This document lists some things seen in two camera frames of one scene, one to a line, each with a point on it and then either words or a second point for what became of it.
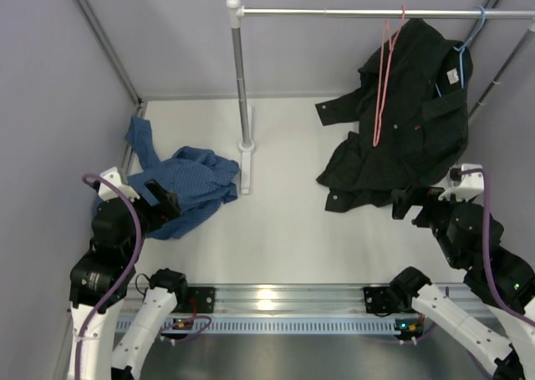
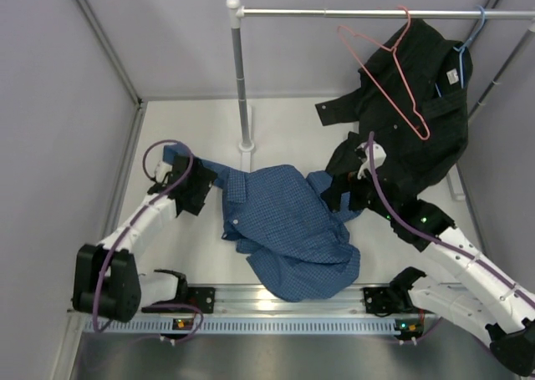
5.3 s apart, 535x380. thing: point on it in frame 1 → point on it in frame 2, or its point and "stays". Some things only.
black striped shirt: (411, 107) stays
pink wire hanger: (384, 77) → (394, 49)
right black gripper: (403, 200) → (342, 184)
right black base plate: (377, 299) stays
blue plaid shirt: (202, 180) → (298, 240)
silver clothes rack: (237, 13) stays
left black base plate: (201, 300) stays
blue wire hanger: (461, 55) stays
